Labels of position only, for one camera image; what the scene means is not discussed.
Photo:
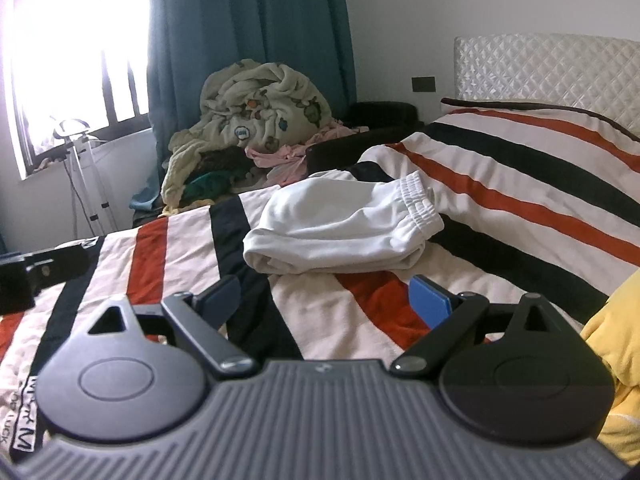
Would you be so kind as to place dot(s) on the blue cloth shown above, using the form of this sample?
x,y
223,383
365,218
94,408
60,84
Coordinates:
x,y
145,201

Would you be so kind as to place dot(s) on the striped blanket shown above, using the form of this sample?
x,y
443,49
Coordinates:
x,y
500,185

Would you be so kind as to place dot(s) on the cream printed blanket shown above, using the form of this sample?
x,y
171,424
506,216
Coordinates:
x,y
260,100

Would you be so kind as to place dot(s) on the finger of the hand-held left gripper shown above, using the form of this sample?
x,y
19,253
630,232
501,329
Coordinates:
x,y
60,262

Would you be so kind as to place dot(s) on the teal curtain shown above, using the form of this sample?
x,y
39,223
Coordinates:
x,y
250,20

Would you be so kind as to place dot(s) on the dark brown furniture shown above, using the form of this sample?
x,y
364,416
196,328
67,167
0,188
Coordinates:
x,y
340,152

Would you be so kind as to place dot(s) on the yellow cloth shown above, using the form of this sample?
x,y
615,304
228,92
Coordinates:
x,y
617,330

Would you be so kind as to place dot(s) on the white shorts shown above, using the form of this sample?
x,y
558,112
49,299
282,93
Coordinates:
x,y
330,220

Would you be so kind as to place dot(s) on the dark wall socket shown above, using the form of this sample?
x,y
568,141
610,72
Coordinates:
x,y
423,84

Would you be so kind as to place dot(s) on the green cloth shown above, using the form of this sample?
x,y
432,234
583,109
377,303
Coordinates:
x,y
207,187

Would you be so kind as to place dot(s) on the dark brown cloth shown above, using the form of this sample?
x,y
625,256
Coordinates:
x,y
222,162

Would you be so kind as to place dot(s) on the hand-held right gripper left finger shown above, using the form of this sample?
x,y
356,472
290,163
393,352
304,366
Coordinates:
x,y
224,294

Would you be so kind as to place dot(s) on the pink cloth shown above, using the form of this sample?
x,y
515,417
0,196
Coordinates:
x,y
290,157

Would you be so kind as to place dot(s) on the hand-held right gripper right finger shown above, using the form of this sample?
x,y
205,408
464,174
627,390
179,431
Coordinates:
x,y
430,302

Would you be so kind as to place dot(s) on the window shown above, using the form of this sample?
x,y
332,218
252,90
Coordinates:
x,y
75,35

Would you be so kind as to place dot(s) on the white tripod stand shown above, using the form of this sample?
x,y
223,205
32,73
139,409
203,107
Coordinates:
x,y
80,160

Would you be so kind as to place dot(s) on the white quilted headboard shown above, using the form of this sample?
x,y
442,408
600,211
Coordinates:
x,y
550,70

